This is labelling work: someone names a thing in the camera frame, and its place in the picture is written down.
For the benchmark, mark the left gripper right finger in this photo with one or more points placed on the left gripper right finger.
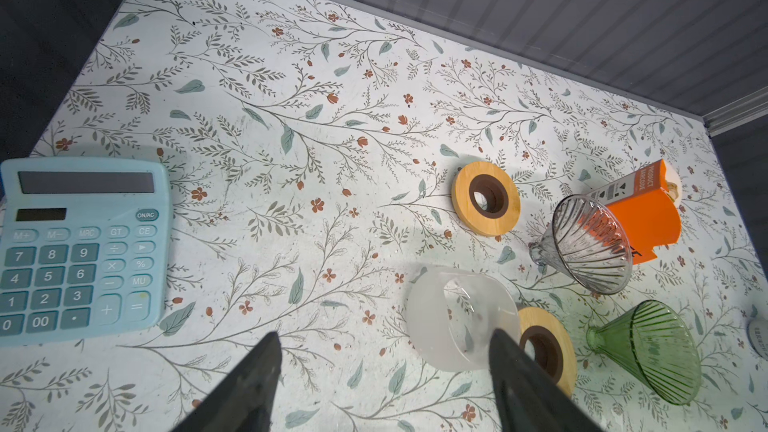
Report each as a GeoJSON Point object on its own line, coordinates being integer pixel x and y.
{"type": "Point", "coordinates": [526, 397]}

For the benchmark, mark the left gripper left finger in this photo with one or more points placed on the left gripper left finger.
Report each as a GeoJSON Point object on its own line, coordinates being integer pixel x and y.
{"type": "Point", "coordinates": [244, 399]}

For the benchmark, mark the green glass dripper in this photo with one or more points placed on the green glass dripper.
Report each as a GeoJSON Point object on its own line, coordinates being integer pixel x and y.
{"type": "Point", "coordinates": [652, 343]}

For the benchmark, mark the grey glass dripper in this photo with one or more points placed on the grey glass dripper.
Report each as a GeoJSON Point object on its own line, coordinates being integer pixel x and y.
{"type": "Point", "coordinates": [586, 242]}

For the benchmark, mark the orange coffee filter box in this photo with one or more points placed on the orange coffee filter box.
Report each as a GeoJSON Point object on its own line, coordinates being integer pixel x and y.
{"type": "Point", "coordinates": [646, 204]}

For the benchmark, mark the light blue calculator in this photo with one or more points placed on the light blue calculator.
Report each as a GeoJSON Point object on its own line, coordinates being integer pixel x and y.
{"type": "Point", "coordinates": [84, 247]}

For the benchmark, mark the clear plastic bottle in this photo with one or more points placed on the clear plastic bottle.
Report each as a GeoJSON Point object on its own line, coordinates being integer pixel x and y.
{"type": "Point", "coordinates": [758, 336]}

